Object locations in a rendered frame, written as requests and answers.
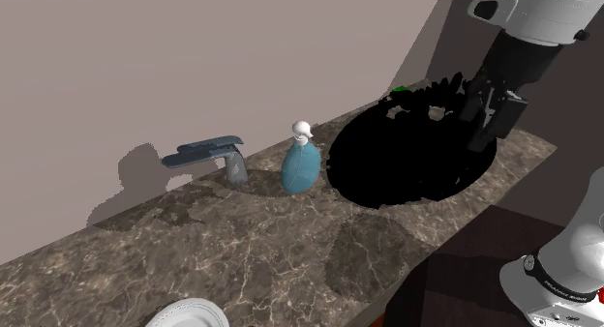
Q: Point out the blue soap dispenser bottle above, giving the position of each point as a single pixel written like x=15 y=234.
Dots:
x=301 y=168

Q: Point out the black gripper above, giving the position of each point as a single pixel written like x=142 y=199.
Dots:
x=516 y=62

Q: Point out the dark spiky plant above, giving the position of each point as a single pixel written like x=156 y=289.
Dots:
x=436 y=92

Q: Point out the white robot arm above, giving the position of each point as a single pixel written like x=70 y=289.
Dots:
x=552 y=10

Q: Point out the white plate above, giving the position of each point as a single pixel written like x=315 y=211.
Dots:
x=191 y=314

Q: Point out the grey-blue tap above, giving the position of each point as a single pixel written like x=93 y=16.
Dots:
x=207 y=149

